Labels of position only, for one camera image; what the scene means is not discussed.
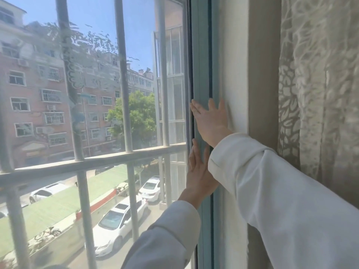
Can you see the person's left forearm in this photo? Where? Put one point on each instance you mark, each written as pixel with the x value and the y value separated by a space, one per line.
pixel 165 238

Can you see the person's left fingers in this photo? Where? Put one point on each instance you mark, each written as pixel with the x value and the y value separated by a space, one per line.
pixel 195 154

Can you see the grey metal security bars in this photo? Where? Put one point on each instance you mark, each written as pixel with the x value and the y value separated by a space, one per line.
pixel 120 67

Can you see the parked bicycle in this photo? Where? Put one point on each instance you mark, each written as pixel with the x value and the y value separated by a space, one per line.
pixel 47 233

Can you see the green leafy tree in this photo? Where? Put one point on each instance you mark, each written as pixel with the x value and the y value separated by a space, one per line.
pixel 137 117

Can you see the green awning roof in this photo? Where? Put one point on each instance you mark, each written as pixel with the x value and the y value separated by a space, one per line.
pixel 50 210

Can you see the red brick apartment building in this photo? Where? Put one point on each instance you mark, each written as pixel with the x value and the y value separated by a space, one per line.
pixel 33 109

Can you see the person's right forearm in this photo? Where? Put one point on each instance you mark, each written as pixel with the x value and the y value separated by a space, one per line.
pixel 280 198

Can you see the blue framed sliding window sash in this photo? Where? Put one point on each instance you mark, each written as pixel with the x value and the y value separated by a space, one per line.
pixel 200 53

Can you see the person's right hand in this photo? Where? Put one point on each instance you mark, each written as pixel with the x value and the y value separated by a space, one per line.
pixel 213 124

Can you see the grey balcony cage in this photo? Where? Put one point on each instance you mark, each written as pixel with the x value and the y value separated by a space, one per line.
pixel 175 81

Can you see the white sedan car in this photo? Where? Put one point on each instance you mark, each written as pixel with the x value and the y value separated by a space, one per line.
pixel 150 187

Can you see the white car with dark windows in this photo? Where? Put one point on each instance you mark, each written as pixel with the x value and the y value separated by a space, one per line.
pixel 45 191

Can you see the beige lace curtain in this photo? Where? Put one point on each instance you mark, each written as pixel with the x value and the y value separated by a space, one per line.
pixel 317 81

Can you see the large white car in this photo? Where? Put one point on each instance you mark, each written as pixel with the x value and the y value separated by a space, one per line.
pixel 115 221

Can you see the person's right thumb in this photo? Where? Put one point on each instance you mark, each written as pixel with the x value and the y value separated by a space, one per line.
pixel 198 106

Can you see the person's left hand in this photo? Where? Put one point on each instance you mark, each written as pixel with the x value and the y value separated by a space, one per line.
pixel 199 182

